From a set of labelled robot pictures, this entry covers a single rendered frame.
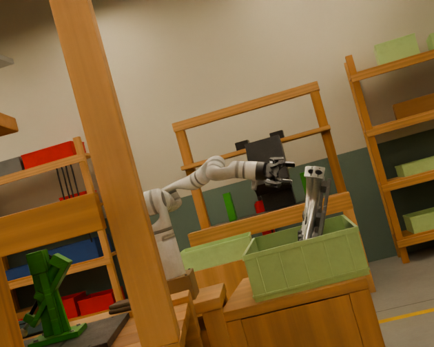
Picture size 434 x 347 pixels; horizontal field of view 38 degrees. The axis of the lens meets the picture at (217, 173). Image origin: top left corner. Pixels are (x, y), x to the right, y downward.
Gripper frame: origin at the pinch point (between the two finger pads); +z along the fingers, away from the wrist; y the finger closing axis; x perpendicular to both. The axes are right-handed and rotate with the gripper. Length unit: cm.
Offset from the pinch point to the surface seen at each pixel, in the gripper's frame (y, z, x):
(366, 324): -58, 31, 10
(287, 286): -49.5, 4.0, 4.9
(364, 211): 297, 35, 373
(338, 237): -34.6, 20.2, -6.3
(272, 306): -57, 0, 7
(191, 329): -74, -24, -2
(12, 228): -93, -52, -75
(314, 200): -16.4, 10.2, -3.4
